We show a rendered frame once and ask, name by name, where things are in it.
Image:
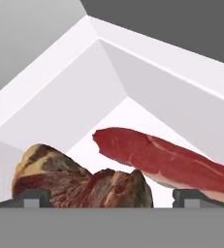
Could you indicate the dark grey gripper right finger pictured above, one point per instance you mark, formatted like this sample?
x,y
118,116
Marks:
x,y
191,194

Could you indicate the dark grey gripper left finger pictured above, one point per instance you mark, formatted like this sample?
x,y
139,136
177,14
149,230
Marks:
x,y
36,195

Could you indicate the red raw steak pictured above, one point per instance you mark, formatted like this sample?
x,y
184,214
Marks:
x,y
168,158

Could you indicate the brown cooked steak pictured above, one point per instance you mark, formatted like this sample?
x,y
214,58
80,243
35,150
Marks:
x,y
81,184

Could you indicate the white tupperware container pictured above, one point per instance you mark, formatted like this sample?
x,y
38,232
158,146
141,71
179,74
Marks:
x,y
84,97

